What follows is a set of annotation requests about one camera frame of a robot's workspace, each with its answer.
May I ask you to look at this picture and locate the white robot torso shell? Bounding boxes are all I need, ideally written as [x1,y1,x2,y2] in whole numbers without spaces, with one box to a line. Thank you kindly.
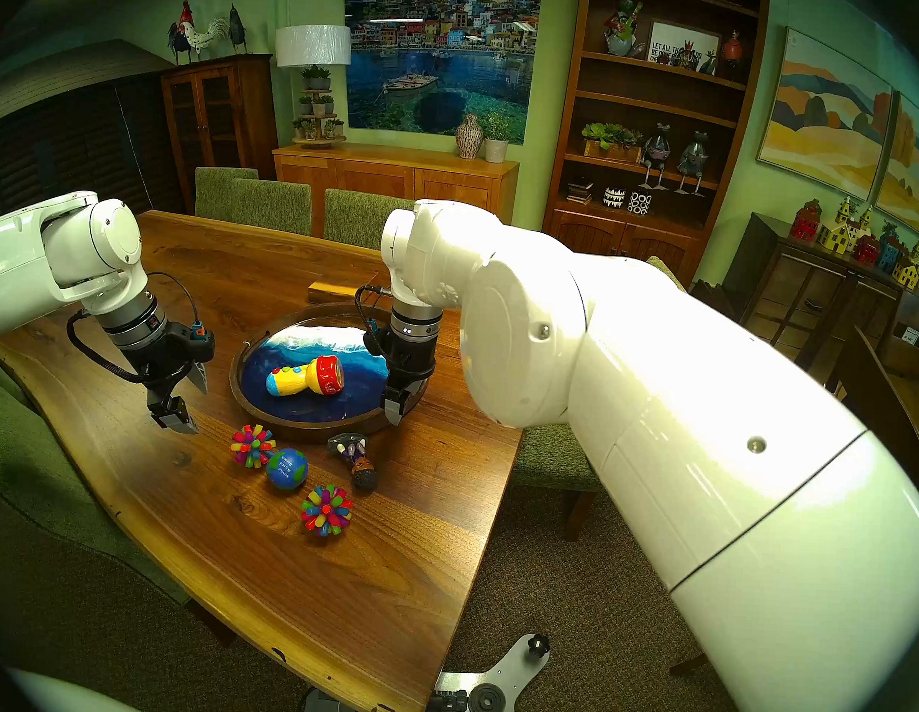
[7,669,163,712]

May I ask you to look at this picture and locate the colourful bird figurine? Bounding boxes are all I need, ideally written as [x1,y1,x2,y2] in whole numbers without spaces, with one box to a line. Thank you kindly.
[603,0,645,59]

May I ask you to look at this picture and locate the blue miniature house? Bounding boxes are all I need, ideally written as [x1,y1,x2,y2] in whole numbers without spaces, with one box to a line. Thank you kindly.
[876,221,906,274]

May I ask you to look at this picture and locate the blue green globe ball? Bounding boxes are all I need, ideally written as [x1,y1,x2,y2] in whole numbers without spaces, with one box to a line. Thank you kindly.
[265,446,310,492]

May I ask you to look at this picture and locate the yellow miniature house with tower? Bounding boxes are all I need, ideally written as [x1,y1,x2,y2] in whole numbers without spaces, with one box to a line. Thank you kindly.
[816,194,857,256]

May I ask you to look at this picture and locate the grey metal robot base bracket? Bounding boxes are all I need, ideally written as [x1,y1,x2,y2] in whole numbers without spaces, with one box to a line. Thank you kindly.
[299,621,553,712]

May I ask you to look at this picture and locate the blue red rooster figurine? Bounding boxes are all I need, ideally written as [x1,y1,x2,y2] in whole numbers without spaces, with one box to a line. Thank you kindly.
[165,0,199,66]

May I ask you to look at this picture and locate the green plant in white pot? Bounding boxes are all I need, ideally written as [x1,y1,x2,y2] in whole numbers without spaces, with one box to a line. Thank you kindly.
[481,111,513,164]

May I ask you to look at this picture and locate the wooden planter with succulents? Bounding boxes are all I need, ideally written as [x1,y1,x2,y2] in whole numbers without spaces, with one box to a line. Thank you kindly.
[580,121,646,164]

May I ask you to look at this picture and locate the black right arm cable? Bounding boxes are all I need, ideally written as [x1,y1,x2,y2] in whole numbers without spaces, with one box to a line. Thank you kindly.
[351,283,395,358]

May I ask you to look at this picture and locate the dark wood console cabinet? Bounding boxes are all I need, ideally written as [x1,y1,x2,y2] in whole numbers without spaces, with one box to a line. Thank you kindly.
[707,212,919,407]

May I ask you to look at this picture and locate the multicolour spiky ball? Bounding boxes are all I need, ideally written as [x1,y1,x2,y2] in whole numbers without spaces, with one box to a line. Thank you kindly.
[229,422,278,471]
[300,483,355,539]

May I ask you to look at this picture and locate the round wooden blue resin tray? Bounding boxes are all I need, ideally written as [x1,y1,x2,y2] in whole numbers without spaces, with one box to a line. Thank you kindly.
[227,297,432,446]

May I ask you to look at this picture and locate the thin black cable orange plug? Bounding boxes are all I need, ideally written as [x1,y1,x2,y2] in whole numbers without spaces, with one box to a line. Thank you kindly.
[144,270,208,343]

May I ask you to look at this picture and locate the tiered wooden plant stand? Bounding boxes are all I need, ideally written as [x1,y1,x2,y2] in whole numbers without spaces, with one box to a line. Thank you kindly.
[290,63,351,151]

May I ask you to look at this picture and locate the small wooden block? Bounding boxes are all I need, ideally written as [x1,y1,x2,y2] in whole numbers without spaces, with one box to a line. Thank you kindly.
[306,278,391,310]

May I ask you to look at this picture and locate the abstract landscape canvas painting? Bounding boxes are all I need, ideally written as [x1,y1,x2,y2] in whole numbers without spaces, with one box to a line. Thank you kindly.
[872,91,919,249]
[755,26,898,202]

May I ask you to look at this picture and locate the metal frog figurine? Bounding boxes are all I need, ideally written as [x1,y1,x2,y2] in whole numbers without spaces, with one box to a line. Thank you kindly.
[639,121,674,191]
[674,130,711,196]

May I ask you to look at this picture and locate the white rooster figurine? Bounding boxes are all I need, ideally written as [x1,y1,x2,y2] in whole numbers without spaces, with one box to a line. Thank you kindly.
[180,16,231,62]

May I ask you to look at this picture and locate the dark wood glass-door cabinet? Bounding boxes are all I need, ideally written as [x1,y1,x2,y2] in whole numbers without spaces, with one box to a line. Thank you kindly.
[154,48,284,216]

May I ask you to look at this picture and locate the framed white text sign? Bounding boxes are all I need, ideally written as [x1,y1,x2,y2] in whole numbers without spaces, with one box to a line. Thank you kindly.
[645,19,723,73]

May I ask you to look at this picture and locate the green upholstered dining chair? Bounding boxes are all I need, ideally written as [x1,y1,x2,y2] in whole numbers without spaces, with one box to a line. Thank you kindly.
[193,165,260,223]
[508,249,692,548]
[322,189,416,251]
[232,178,315,237]
[0,346,203,607]

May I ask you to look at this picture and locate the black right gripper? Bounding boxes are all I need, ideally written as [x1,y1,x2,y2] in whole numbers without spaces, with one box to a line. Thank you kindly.
[378,331,439,430]

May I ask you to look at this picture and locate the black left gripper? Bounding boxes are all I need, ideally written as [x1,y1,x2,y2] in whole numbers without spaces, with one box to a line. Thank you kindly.
[127,322,217,435]

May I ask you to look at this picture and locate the dark slatted window blind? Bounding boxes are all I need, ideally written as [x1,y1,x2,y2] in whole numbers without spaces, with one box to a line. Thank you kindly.
[0,66,195,234]

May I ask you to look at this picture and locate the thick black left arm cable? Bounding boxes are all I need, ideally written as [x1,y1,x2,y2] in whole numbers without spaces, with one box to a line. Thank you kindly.
[64,308,152,386]

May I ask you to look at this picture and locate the small dark doll figurine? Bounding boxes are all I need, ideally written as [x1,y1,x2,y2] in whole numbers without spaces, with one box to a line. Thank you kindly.
[325,431,381,494]

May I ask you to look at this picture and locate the yellow red toy flashlight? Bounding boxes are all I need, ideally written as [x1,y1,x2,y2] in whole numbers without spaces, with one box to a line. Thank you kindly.
[265,351,347,401]

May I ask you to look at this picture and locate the harbour town wall picture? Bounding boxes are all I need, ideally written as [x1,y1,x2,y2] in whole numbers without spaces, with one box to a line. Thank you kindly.
[337,0,542,146]

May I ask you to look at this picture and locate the patterned ceramic vase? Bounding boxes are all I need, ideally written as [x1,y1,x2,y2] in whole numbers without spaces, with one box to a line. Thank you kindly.
[455,113,486,160]

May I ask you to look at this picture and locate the white drum lamp shade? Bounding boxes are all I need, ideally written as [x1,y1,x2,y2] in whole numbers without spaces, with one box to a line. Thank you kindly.
[274,22,353,72]

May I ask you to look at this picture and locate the light wood sideboard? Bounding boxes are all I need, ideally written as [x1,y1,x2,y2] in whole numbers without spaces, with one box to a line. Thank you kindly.
[269,139,522,249]

